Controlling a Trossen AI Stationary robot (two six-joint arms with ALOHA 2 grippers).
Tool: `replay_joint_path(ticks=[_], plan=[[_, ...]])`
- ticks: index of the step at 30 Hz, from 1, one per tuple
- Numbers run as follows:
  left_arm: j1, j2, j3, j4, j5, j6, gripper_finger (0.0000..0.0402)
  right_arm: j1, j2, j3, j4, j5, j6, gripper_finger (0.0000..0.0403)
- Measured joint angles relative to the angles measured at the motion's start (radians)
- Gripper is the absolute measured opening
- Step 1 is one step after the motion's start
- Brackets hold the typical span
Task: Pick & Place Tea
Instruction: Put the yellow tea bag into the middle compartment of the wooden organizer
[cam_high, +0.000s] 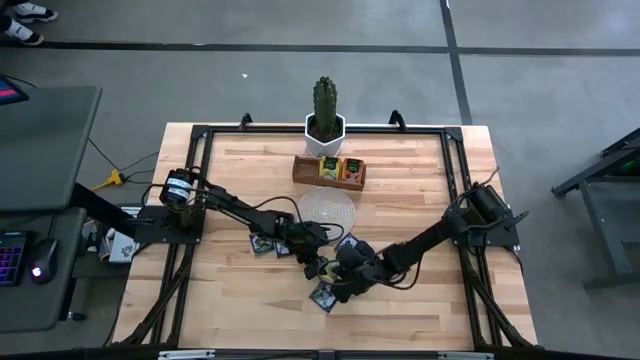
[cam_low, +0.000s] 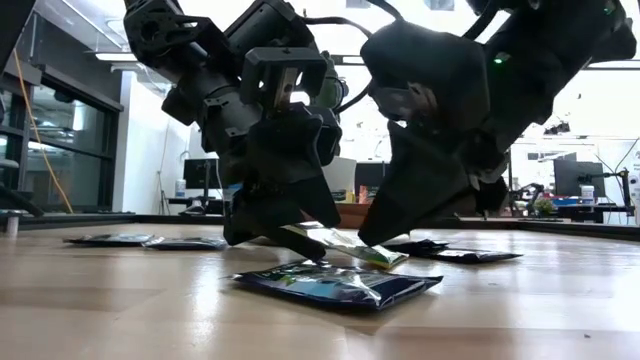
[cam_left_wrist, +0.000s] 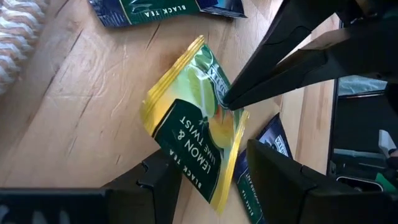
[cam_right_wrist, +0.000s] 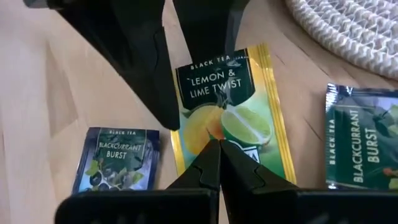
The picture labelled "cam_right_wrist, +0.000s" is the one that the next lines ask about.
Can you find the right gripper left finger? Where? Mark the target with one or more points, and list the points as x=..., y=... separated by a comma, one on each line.
x=140, y=208

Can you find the lemon lime tea packet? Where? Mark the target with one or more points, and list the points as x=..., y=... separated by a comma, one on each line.
x=245, y=93

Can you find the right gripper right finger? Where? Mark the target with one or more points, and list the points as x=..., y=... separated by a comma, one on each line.
x=311, y=208

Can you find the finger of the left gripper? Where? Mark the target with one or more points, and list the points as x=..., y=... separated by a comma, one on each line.
x=211, y=25
x=124, y=37

